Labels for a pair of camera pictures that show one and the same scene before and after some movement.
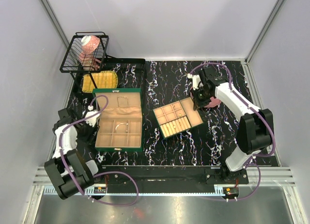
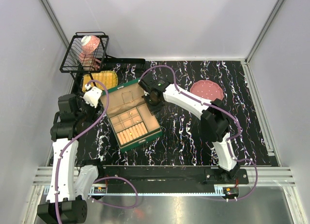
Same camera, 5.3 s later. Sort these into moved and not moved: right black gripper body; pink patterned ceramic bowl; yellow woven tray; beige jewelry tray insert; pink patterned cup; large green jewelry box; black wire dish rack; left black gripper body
Moved: left black gripper body; right black gripper body; large green jewelry box; beige jewelry tray insert
Not moved: yellow woven tray; black wire dish rack; pink patterned cup; pink patterned ceramic bowl
